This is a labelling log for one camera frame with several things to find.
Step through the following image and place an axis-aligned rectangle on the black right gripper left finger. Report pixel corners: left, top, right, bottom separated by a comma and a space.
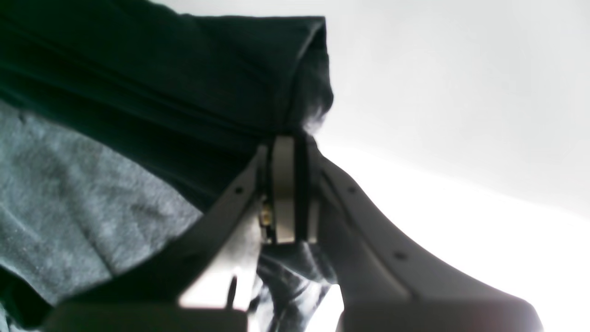
43, 136, 295, 332

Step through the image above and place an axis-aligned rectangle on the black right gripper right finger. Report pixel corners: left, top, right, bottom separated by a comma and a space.
306, 138, 543, 332

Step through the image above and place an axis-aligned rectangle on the black printed t-shirt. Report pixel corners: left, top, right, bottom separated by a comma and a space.
0, 0, 339, 332

